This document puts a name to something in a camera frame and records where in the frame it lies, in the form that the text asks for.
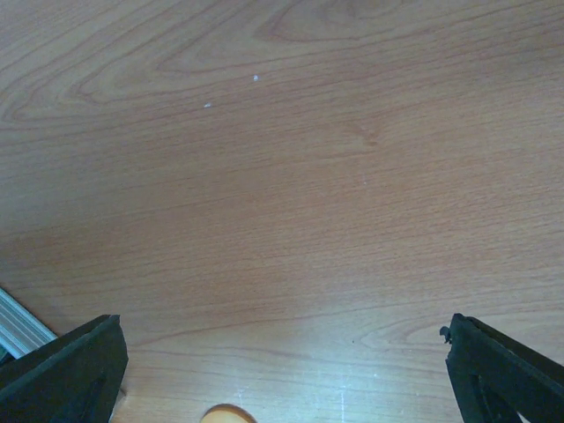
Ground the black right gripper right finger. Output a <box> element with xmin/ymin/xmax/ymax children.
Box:
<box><xmin>440</xmin><ymin>313</ymin><xmax>563</xmax><ymax>422</ymax></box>

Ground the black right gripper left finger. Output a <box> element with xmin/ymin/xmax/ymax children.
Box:
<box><xmin>1</xmin><ymin>315</ymin><xmax>128</xmax><ymax>422</ymax></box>

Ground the aluminium poker case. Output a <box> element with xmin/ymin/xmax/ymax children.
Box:
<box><xmin>0</xmin><ymin>289</ymin><xmax>57</xmax><ymax>360</ymax></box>

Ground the orange round dealer button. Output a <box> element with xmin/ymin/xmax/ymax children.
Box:
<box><xmin>200</xmin><ymin>404</ymin><xmax>256</xmax><ymax>423</ymax></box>

